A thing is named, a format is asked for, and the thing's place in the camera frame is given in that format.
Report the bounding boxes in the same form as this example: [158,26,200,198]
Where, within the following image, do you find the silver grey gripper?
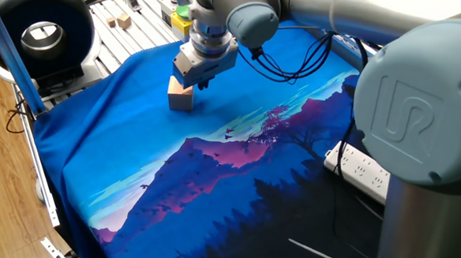
[171,38,241,94]

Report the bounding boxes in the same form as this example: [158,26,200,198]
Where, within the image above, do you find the light wooden cube block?
[166,74,196,113]

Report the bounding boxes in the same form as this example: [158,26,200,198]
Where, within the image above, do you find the mountain landscape print cloth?
[25,6,395,258]

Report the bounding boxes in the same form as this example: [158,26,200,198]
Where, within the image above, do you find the grey box red button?
[159,0,190,30]

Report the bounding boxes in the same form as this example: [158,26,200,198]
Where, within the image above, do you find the small wooden cube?
[115,12,133,31]

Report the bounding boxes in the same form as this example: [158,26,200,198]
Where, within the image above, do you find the white power strip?
[320,140,392,205]

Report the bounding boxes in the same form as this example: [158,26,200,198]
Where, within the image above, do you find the black gripper cable bundle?
[227,24,373,247]

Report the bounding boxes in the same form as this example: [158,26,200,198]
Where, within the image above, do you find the aluminium frame rail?
[328,31,381,74]

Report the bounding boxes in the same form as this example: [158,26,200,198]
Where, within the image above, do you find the black floor cable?
[3,95,34,136]

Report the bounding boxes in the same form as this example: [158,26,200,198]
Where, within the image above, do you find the blue slanted post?
[0,0,52,117]

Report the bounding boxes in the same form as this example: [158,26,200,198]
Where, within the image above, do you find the black ring light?
[0,0,107,94]

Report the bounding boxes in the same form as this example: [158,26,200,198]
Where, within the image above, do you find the white metal bracket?
[39,235,71,258]

